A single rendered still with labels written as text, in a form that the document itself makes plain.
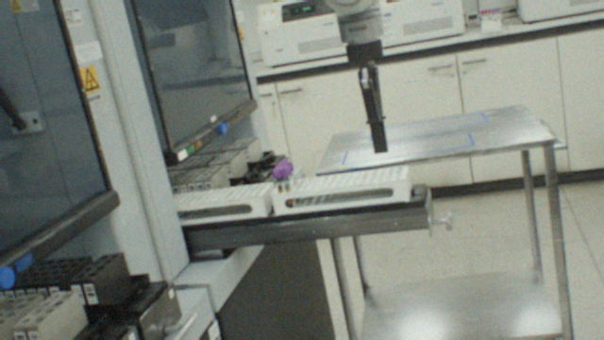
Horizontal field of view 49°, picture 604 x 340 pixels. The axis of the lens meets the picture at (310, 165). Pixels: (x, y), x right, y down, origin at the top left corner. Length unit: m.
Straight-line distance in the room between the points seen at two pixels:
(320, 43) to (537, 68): 1.17
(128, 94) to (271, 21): 2.51
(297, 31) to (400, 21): 0.57
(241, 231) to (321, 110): 2.39
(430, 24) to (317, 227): 2.38
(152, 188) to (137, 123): 0.14
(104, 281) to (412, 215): 0.62
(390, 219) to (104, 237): 0.57
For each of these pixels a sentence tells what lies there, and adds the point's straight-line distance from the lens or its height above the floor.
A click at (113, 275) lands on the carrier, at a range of 1.23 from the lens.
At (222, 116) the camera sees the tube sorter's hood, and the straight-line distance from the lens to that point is 1.77.
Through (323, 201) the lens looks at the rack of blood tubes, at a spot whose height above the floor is 0.83.
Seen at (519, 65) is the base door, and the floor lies 0.70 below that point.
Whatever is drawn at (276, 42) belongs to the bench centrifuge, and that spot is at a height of 1.04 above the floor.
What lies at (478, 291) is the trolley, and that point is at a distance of 2.17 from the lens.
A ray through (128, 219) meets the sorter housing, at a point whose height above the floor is 0.92.
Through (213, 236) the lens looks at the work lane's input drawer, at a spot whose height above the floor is 0.79.
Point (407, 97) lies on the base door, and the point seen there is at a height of 0.62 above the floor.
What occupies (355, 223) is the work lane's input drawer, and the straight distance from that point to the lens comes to 1.40.
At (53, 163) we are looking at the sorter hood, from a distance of 1.12.
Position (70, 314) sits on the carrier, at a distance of 1.13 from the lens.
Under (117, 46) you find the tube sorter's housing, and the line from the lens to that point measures 1.38.
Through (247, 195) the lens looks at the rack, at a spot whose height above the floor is 0.86.
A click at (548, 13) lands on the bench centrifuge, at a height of 0.94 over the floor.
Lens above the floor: 1.26
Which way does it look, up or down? 14 degrees down
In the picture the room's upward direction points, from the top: 11 degrees counter-clockwise
